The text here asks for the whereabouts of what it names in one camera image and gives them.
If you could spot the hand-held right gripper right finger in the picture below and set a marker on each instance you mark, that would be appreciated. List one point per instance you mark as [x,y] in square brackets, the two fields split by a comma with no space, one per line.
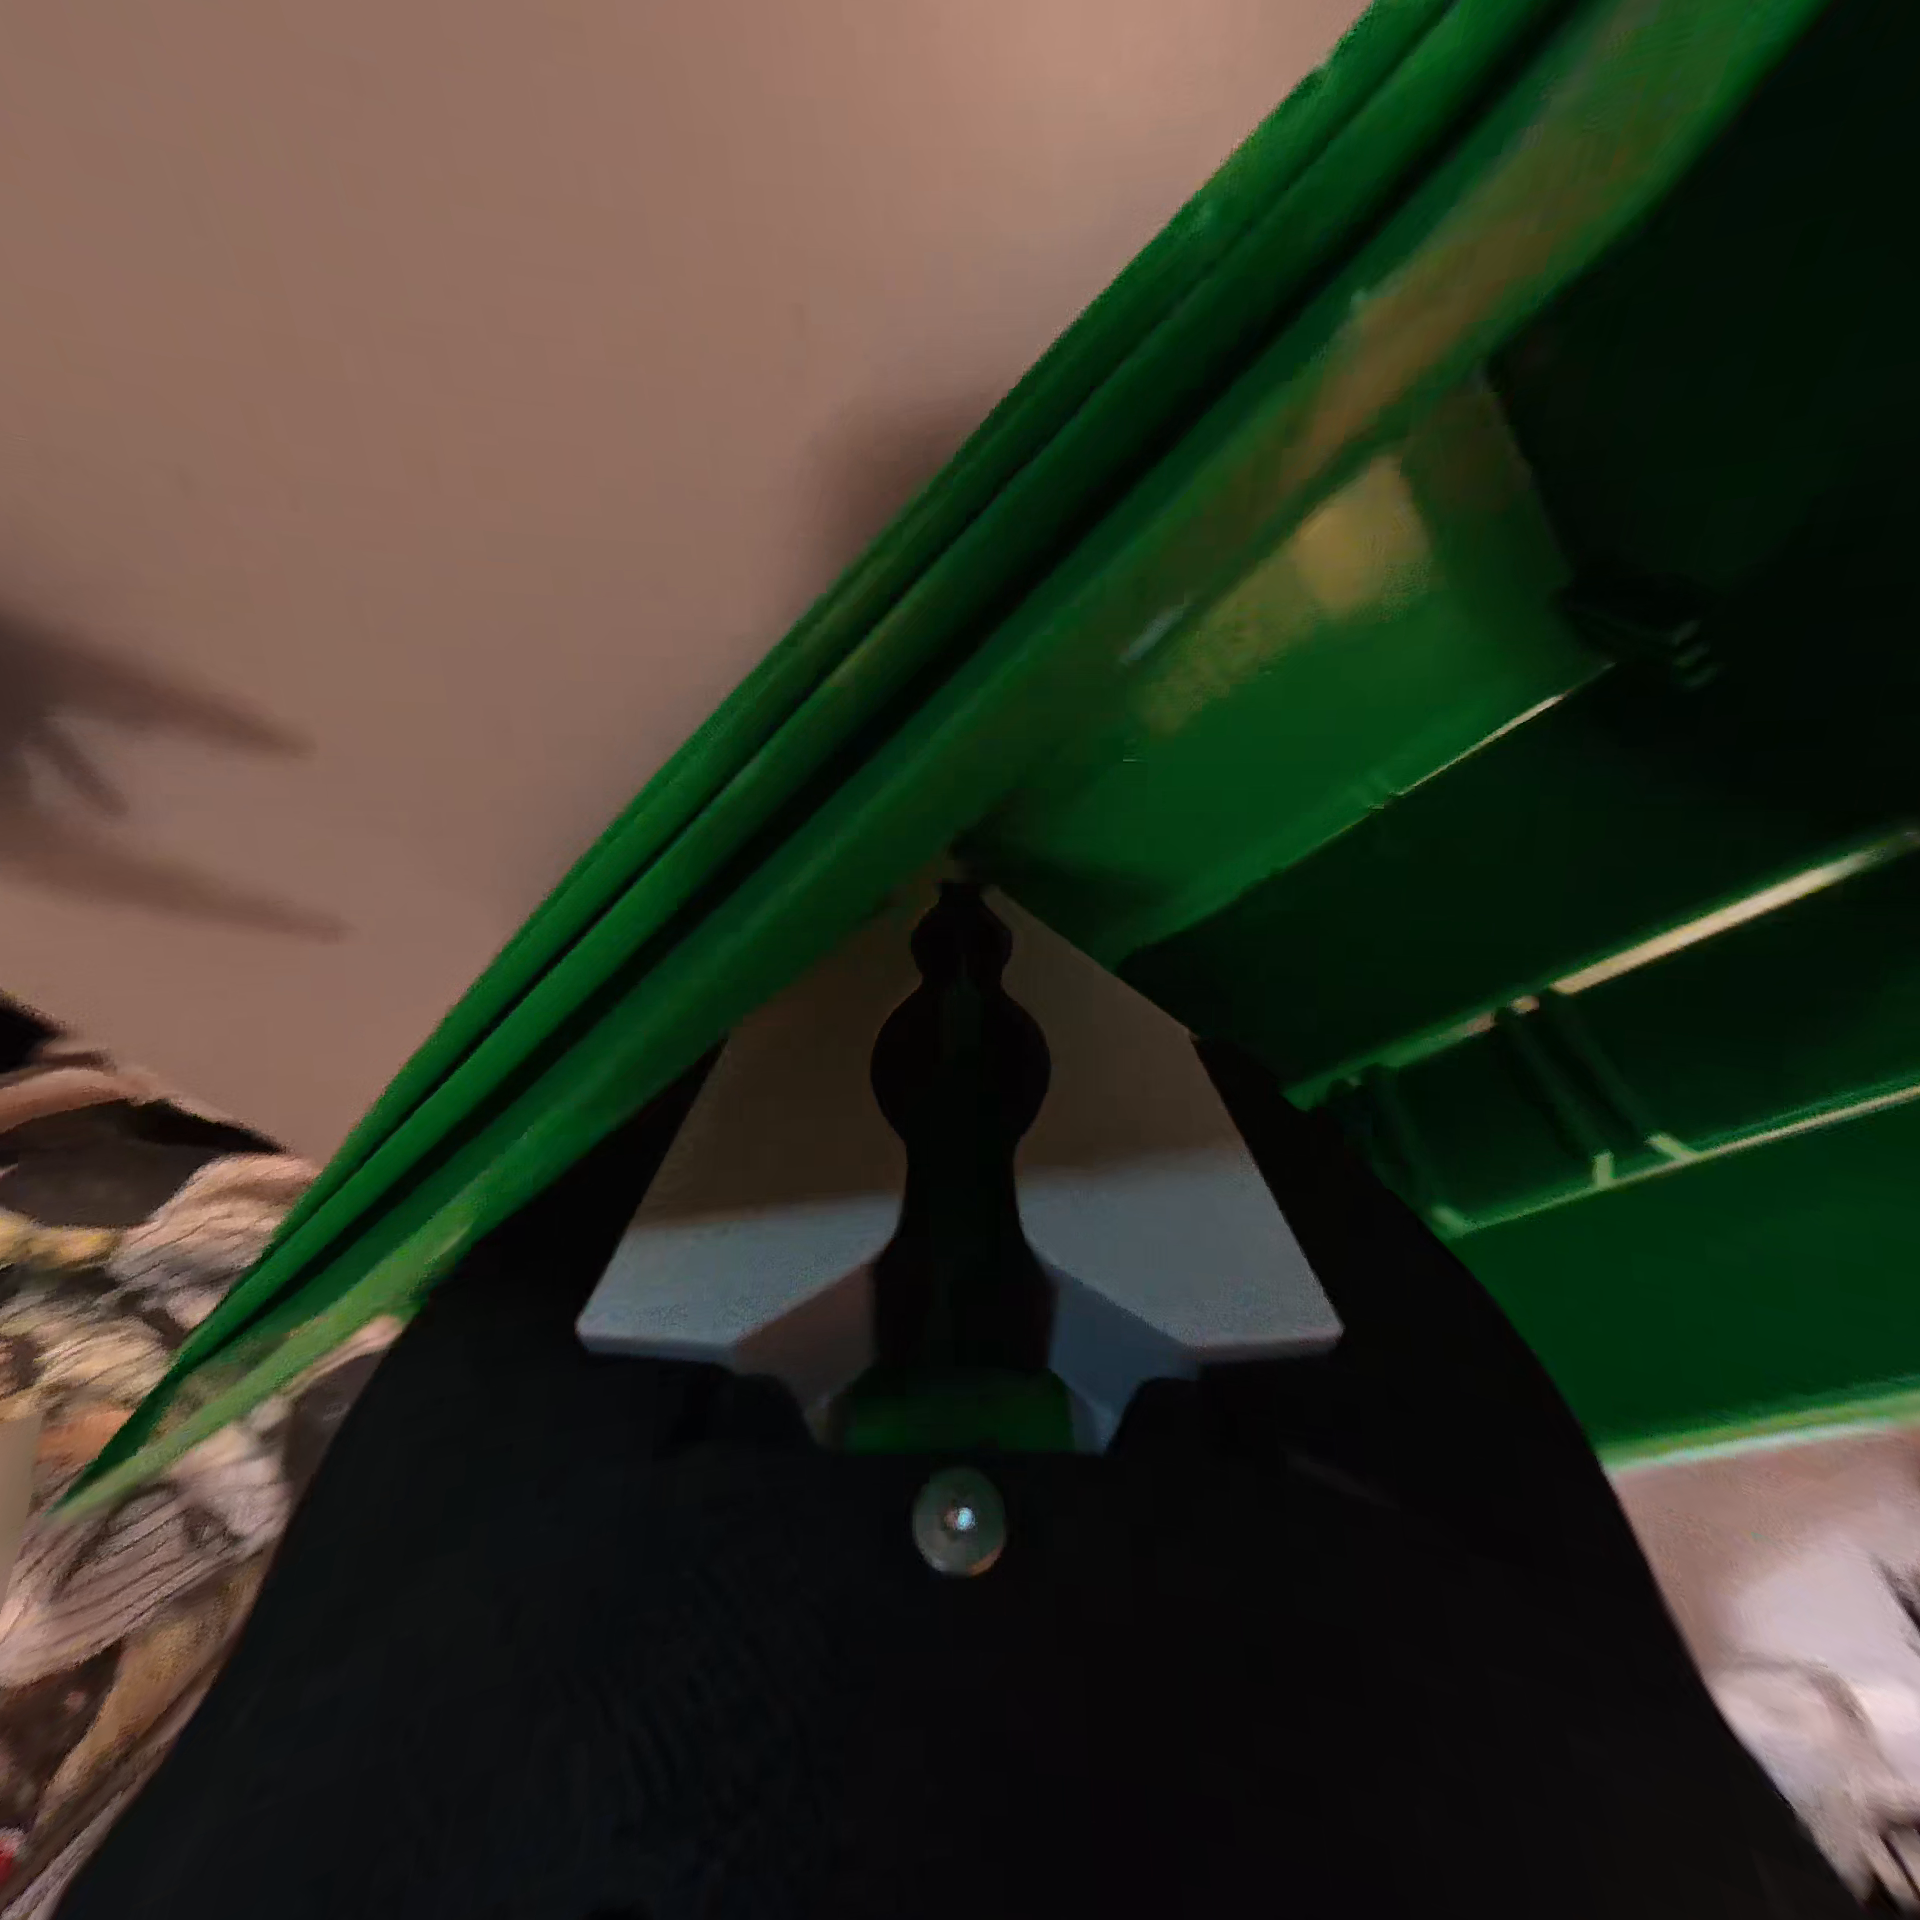
[1184,1261]

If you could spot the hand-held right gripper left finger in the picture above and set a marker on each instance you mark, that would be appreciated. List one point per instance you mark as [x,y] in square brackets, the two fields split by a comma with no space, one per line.
[720,1261]

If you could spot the person's printed white shirt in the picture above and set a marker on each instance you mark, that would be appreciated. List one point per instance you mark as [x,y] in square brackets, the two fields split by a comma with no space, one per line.
[150,1501]

